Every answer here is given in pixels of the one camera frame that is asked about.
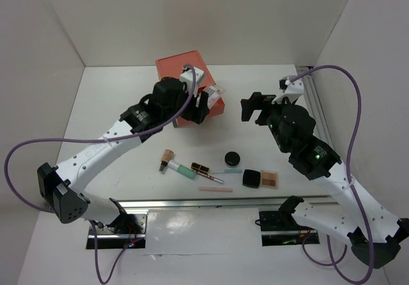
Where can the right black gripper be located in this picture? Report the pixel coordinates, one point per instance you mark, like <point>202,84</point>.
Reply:
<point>257,101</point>

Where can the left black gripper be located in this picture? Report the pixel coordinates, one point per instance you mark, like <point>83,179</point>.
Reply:
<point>197,115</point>

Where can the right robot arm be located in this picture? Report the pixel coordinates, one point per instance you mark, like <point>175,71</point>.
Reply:
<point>366,221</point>

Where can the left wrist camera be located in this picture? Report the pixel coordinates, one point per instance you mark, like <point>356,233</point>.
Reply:
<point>187,77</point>

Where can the square black compact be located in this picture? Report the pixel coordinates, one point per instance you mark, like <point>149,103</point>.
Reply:
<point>251,179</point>

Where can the tan foundation bottle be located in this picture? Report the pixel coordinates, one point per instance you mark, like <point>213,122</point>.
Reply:
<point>166,158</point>

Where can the pink concealer stick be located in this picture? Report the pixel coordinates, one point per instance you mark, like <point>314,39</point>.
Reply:
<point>215,189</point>

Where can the coral red top drawer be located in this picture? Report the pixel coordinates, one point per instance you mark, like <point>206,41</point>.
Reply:
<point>172,66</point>

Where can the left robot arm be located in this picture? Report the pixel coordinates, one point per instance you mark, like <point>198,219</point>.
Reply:
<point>63,186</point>

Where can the light blue mascara tube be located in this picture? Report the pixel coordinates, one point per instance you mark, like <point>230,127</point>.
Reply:
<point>227,171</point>

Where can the aluminium side rail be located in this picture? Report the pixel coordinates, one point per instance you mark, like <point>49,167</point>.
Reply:
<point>315,109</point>

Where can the aluminium mounting rail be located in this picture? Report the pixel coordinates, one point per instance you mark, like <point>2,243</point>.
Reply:
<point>142,207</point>

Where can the mint green tube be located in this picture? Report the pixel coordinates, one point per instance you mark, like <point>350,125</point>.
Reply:
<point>182,170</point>

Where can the dark red lip pencil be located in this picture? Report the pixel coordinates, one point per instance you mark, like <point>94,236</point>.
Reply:
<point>209,177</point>

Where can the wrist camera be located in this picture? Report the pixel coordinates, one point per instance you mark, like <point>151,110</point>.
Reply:
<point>291,90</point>
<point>187,77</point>

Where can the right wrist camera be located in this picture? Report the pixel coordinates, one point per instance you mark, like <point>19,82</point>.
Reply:
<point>291,90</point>

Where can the brown eyeshadow palette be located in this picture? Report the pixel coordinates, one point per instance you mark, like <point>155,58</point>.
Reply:
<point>269,180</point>

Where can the round black compact jar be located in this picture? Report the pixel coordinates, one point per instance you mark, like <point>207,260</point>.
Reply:
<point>232,159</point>

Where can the black gold lipstick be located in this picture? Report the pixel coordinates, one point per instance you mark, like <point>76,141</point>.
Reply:
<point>200,168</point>

